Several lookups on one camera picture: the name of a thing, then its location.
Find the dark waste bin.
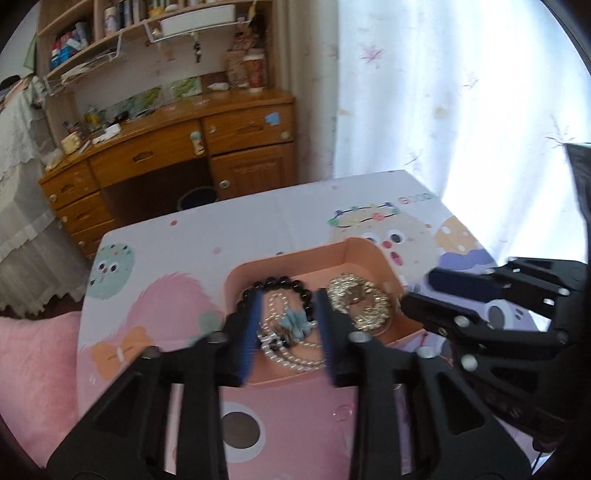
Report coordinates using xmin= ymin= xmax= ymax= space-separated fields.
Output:
xmin=177 ymin=186 xmax=218 ymax=212

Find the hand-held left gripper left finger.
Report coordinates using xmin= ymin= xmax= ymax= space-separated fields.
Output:
xmin=46 ymin=291 xmax=266 ymax=480

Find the gold rhinestone hair ornament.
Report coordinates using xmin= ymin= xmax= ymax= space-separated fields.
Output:
xmin=325 ymin=272 xmax=393 ymax=330

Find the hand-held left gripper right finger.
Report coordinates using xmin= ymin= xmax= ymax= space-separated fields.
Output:
xmin=314 ymin=290 xmax=532 ymax=480

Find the red paper cup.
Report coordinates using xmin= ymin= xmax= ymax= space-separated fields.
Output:
xmin=243 ymin=52 xmax=267 ymax=93

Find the pink plastic tray box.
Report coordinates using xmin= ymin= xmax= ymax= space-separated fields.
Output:
xmin=222 ymin=237 xmax=426 ymax=387

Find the wristwatch with blue flower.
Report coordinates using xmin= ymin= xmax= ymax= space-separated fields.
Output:
xmin=271 ymin=307 xmax=315 ymax=349

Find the wooden bookshelf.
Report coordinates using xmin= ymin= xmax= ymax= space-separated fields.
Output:
xmin=34 ymin=0 xmax=278 ymax=112

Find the group of toiletry bottles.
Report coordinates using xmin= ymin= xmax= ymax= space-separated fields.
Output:
xmin=48 ymin=0 xmax=153 ymax=70

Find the black bead bracelet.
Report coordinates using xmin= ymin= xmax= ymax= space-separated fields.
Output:
xmin=238 ymin=275 xmax=317 ymax=324

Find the floral patterned bag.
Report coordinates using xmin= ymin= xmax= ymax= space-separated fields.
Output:
xmin=225 ymin=46 xmax=250 ymax=88

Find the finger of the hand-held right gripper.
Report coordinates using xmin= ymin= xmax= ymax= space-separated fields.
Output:
xmin=427 ymin=257 xmax=587 ymax=317
xmin=399 ymin=293 xmax=571 ymax=370

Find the white lace cloth cover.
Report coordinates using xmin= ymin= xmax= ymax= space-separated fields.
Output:
xmin=0 ymin=74 xmax=90 ymax=319

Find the white pearl necklace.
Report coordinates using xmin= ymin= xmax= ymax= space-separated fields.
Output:
xmin=256 ymin=291 xmax=328 ymax=372

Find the wooden desk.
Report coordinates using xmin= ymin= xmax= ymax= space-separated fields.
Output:
xmin=38 ymin=90 xmax=297 ymax=259

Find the pink cushion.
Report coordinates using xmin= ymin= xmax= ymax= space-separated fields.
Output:
xmin=0 ymin=311 xmax=84 ymax=444

